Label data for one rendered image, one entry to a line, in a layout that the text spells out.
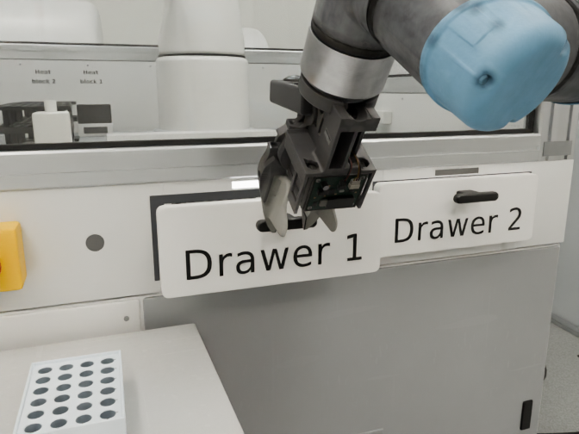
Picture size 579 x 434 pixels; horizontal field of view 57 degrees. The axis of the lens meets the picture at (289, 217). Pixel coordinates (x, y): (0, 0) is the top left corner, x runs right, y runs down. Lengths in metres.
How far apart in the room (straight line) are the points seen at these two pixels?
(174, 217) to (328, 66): 0.28
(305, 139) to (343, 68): 0.10
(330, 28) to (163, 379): 0.39
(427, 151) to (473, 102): 0.51
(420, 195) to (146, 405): 0.48
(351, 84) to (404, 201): 0.38
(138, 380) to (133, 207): 0.21
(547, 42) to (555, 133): 0.65
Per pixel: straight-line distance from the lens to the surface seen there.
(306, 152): 0.49
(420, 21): 0.35
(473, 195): 0.82
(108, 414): 0.51
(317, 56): 0.44
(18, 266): 0.67
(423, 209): 0.82
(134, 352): 0.67
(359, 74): 0.43
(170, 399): 0.57
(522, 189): 0.93
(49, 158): 0.68
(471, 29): 0.33
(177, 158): 0.69
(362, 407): 0.92
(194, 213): 0.63
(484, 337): 1.00
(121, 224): 0.70
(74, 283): 0.72
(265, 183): 0.56
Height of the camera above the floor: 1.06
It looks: 13 degrees down
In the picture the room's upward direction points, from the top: straight up
